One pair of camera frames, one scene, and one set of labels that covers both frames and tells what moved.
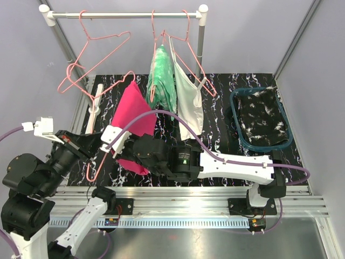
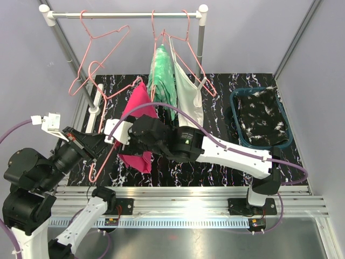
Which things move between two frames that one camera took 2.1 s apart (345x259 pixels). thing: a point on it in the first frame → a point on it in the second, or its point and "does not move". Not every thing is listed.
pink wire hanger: (63, 87) → (79, 71)
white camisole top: (189, 101) does not move
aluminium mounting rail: (181, 207) does not move
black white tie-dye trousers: (261, 117) does not move
